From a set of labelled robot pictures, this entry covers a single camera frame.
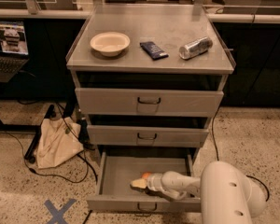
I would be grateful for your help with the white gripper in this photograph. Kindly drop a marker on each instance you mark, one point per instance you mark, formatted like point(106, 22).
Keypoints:
point(153, 182)

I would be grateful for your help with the orange fruit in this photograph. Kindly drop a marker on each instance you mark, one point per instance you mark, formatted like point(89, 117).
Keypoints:
point(146, 175)

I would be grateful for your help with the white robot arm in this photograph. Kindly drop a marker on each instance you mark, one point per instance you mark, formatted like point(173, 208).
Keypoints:
point(227, 195)

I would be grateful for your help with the grey bottom drawer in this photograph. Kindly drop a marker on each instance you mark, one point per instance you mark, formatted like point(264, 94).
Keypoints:
point(121, 165)

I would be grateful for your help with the grey drawer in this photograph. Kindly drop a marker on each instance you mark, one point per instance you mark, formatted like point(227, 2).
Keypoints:
point(105, 101)
point(146, 136)
point(121, 165)

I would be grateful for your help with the grey middle drawer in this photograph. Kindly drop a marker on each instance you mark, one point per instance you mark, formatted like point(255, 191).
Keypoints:
point(146, 136)

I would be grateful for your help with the grey top drawer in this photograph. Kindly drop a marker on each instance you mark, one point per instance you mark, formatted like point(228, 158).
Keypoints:
point(105, 101)

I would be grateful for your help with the grey metal drawer cabinet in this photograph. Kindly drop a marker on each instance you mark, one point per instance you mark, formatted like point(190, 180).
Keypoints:
point(170, 27)

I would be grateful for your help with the blue tape cross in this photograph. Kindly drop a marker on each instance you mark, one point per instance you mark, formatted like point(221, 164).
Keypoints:
point(57, 215)

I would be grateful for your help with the beige cloth bag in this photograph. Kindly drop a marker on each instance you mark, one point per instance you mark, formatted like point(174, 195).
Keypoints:
point(58, 142)

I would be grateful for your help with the black desk leg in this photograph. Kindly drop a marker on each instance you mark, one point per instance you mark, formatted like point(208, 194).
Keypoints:
point(29, 155)

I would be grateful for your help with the dark blue snack bar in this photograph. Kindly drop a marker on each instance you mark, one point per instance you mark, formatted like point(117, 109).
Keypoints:
point(153, 51)

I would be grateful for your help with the white paper bowl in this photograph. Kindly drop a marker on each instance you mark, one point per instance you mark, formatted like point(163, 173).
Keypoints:
point(110, 44)

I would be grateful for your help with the silver drink can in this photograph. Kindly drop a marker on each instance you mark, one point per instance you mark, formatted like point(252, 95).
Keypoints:
point(195, 48)

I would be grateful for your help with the open laptop computer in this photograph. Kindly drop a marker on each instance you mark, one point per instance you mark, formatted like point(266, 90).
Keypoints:
point(14, 53)

